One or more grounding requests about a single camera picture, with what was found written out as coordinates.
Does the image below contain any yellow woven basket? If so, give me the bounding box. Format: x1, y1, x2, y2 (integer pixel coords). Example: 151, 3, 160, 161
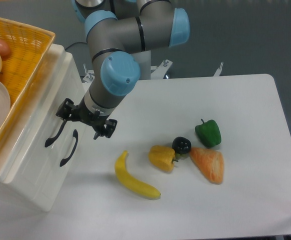
0, 17, 56, 143

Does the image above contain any white drawer cabinet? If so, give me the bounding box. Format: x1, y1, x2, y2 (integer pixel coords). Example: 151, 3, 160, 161
0, 44, 86, 212

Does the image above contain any black round toy fruit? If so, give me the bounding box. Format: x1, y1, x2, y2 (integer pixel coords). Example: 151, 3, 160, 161
172, 136, 192, 155

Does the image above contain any yellow bell pepper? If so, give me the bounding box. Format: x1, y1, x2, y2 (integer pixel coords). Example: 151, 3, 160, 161
148, 145, 176, 172

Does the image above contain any green bell pepper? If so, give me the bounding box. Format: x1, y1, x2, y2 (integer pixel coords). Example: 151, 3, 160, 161
195, 119, 222, 148

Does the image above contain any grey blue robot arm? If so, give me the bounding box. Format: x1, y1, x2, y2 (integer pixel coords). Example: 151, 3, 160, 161
56, 0, 190, 138

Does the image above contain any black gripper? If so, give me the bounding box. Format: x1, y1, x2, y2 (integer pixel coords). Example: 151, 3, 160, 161
55, 98, 118, 140

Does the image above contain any black cable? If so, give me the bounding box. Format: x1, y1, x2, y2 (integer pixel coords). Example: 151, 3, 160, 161
64, 41, 89, 51

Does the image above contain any yellow banana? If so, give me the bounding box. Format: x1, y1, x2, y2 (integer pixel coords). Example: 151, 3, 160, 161
114, 150, 161, 200

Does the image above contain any pink peach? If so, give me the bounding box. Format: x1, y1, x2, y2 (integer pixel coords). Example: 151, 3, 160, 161
0, 39, 11, 58

